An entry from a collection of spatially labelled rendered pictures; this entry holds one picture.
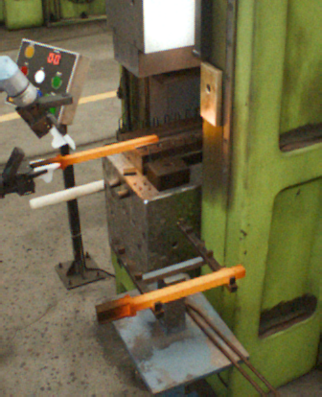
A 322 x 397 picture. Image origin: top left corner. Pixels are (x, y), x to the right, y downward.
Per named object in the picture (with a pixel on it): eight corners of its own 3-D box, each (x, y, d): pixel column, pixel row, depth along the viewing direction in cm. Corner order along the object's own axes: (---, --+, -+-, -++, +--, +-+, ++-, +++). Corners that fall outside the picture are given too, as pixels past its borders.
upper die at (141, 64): (138, 78, 178) (137, 49, 173) (113, 58, 194) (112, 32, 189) (251, 56, 194) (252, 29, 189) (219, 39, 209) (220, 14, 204)
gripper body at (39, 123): (34, 131, 183) (11, 105, 175) (55, 114, 184) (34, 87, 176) (41, 141, 177) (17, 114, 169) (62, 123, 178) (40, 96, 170)
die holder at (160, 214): (149, 303, 207) (145, 201, 183) (108, 245, 236) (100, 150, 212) (275, 256, 228) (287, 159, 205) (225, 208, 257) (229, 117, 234)
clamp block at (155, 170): (158, 193, 188) (158, 175, 184) (147, 180, 194) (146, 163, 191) (191, 183, 192) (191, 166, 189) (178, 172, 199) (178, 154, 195)
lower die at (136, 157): (142, 175, 197) (141, 153, 192) (119, 150, 212) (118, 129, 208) (245, 147, 213) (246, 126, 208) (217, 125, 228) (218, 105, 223)
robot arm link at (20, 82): (-10, 58, 168) (11, 50, 164) (11, 84, 175) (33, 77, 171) (-19, 76, 163) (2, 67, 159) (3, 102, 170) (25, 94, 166)
